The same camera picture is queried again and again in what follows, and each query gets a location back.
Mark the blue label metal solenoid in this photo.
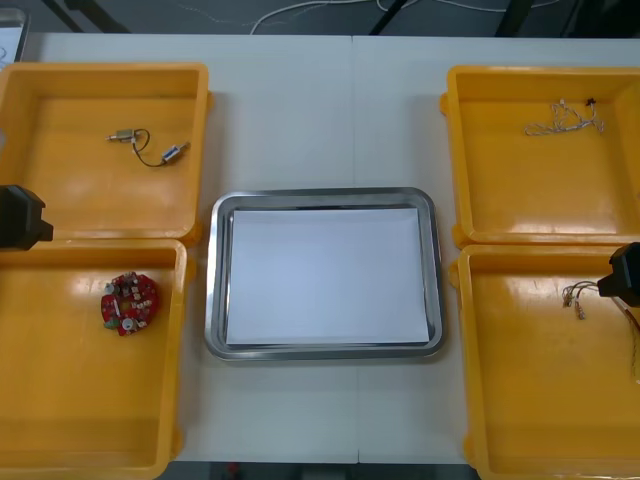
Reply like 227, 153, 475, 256
132, 141, 192, 169

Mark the black table leg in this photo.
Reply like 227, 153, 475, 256
368, 0, 417, 36

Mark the white twisted wire harness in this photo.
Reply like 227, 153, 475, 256
523, 97, 608, 138

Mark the white cable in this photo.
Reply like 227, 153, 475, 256
248, 0, 566, 35

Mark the white sheet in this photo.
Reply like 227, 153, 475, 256
224, 207, 432, 347

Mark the wire harness with metal terminals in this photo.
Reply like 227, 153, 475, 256
561, 280, 640, 387

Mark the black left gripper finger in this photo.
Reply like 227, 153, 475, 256
0, 219, 55, 250
0, 184, 48, 224

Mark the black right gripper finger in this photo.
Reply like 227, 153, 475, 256
597, 271, 640, 301
609, 241, 640, 277

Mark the yellow-orange plastic bin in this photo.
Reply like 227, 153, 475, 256
0, 238, 198, 480
439, 64, 640, 249
0, 61, 217, 242
448, 243, 640, 480

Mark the round red circuit board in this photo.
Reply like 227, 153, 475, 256
99, 270, 162, 338

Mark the metal solenoid with black cable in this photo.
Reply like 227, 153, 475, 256
104, 127, 152, 152

